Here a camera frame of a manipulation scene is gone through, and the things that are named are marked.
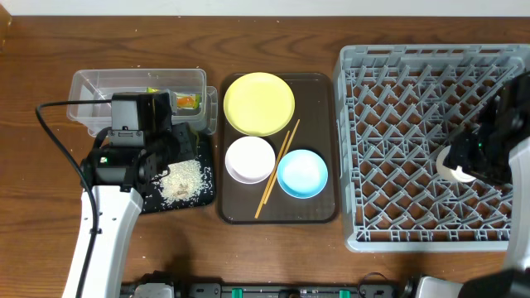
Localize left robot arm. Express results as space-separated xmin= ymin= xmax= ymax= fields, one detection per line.
xmin=63 ymin=91 xmax=197 ymax=297

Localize white bowl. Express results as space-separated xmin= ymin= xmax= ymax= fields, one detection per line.
xmin=224 ymin=137 xmax=276 ymax=185

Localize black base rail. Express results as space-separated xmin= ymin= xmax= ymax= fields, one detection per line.
xmin=118 ymin=271 xmax=417 ymax=298

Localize clear plastic bin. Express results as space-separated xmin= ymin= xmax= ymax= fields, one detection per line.
xmin=67 ymin=68 xmax=218 ymax=137

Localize pile of rice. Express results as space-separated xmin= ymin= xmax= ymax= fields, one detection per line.
xmin=148 ymin=160 xmax=214 ymax=209

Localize brown serving tray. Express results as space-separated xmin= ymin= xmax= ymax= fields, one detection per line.
xmin=216 ymin=73 xmax=340 ymax=224

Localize white paper cup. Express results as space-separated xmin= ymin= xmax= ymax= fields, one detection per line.
xmin=436 ymin=146 xmax=476 ymax=183

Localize yellow plate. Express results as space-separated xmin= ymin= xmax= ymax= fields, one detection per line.
xmin=223 ymin=72 xmax=296 ymax=137

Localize black waste tray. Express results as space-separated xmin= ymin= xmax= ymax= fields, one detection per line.
xmin=97 ymin=131 xmax=217 ymax=215

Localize light blue bowl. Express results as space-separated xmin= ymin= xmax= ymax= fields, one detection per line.
xmin=277 ymin=149 xmax=329 ymax=199

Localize grey dishwasher rack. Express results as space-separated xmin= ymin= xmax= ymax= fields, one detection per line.
xmin=333 ymin=44 xmax=529 ymax=252

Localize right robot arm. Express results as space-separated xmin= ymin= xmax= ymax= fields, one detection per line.
xmin=402 ymin=71 xmax=529 ymax=297

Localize green snack wrapper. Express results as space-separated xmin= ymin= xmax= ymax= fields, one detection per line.
xmin=147 ymin=87 xmax=201 ymax=110

